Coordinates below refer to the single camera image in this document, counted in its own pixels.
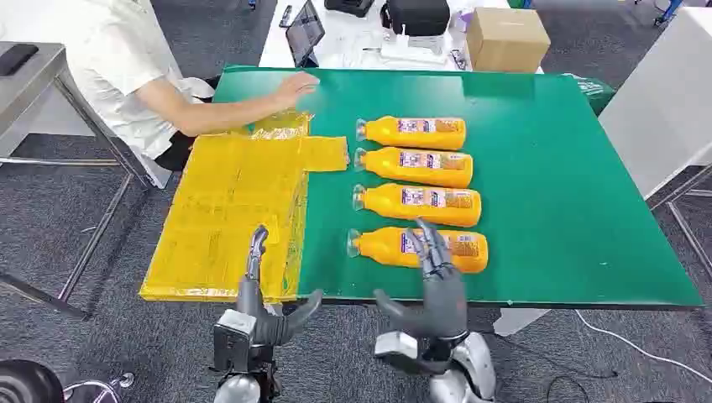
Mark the person's hand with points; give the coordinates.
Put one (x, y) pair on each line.
(295, 89)

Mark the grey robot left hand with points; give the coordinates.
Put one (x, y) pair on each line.
(261, 322)

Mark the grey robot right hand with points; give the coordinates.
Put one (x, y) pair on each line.
(442, 311)

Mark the orange drink bottle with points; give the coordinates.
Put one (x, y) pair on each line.
(384, 166)
(384, 203)
(389, 133)
(378, 250)

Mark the yellow plastic sheet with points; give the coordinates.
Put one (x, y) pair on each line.
(222, 211)

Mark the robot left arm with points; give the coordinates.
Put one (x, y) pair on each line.
(236, 392)

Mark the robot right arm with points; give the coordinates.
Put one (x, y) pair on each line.
(473, 367)

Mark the black tablet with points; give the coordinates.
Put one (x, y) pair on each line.
(305, 33)

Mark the white table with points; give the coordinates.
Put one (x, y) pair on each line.
(662, 105)
(345, 50)

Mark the black case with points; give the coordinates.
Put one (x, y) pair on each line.
(349, 6)

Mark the black bag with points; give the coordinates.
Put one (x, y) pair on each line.
(417, 16)

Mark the green table mat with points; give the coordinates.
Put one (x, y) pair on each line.
(556, 194)

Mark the black glasses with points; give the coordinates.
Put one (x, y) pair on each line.
(458, 60)

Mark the person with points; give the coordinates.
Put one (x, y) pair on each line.
(117, 61)

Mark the brown cardboard box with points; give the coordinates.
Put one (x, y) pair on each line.
(506, 41)

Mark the steel table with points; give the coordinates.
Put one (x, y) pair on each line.
(33, 94)

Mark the green bag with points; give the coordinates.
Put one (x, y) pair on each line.
(592, 92)

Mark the black phone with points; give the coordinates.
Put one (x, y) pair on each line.
(15, 58)

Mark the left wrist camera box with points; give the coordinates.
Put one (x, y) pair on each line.
(231, 339)

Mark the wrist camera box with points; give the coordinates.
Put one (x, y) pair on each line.
(231, 339)
(395, 345)

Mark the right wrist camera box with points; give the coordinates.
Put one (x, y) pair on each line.
(395, 345)

